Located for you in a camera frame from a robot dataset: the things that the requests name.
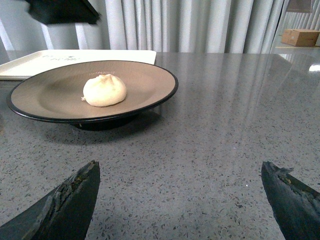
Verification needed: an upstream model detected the right gripper worn black finger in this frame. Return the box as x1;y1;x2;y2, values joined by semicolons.
0;161;100;240
261;161;320;240

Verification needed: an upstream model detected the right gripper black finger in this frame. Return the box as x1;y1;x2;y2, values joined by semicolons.
27;0;100;25

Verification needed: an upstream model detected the brown plate with black rim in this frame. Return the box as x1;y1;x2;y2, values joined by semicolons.
7;60;179;129

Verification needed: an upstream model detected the white steamed bun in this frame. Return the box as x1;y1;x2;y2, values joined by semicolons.
81;74;127;107

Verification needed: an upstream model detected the white rectangular tray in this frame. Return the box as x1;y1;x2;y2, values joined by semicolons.
0;49;157;81

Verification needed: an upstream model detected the cardboard box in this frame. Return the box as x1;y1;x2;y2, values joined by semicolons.
281;29;320;47

